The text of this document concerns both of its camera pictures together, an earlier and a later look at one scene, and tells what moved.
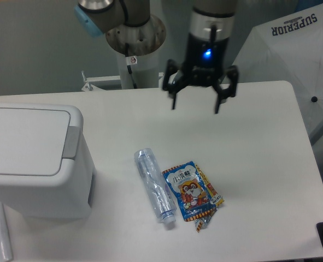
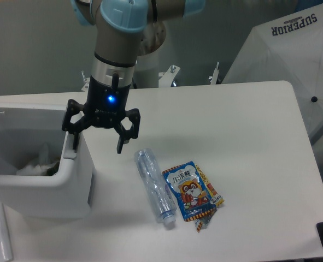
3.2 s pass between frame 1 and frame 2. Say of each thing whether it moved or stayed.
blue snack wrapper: stayed
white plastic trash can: stayed
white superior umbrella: stayed
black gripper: moved
